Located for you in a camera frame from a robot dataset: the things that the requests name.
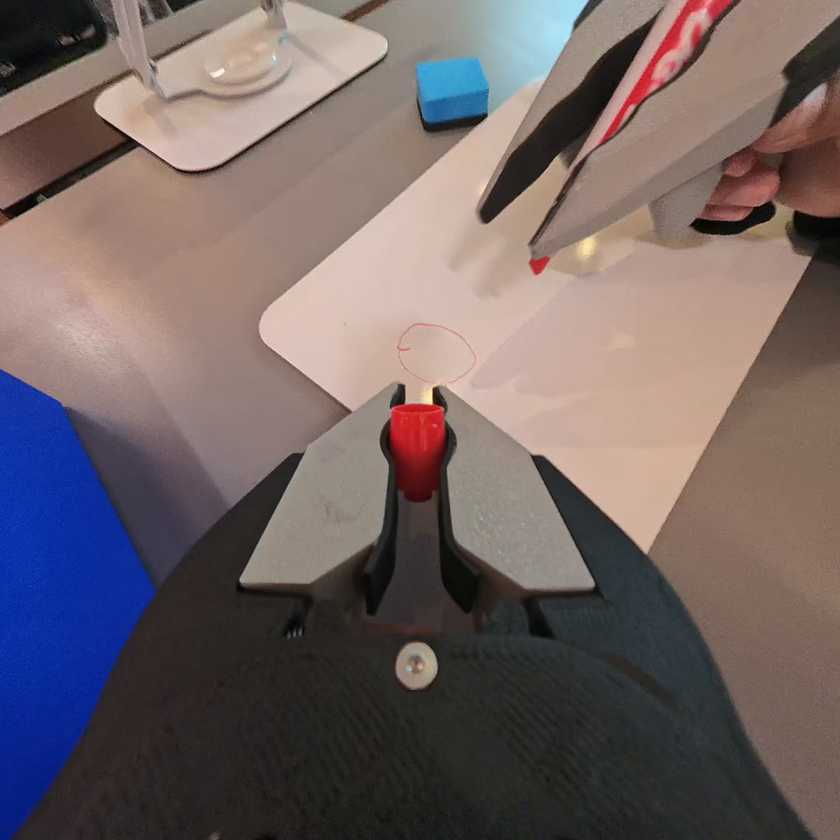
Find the white whiteboard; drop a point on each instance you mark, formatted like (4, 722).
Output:
(590, 367)

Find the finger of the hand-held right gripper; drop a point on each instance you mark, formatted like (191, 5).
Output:
(689, 124)
(564, 92)

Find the person's right hand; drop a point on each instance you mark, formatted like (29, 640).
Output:
(807, 157)

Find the blue whiteboard eraser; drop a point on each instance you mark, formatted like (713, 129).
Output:
(453, 88)

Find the white clipboard stand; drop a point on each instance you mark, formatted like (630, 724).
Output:
(262, 98)

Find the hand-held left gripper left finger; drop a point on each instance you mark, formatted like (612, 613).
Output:
(321, 518)

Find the red whiteboard marker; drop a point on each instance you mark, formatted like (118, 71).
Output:
(663, 59)

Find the blue plastic bin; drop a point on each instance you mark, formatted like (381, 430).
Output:
(59, 590)

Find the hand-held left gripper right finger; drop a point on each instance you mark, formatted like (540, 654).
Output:
(512, 518)

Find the red marker cap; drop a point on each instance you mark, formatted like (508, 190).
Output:
(417, 446)

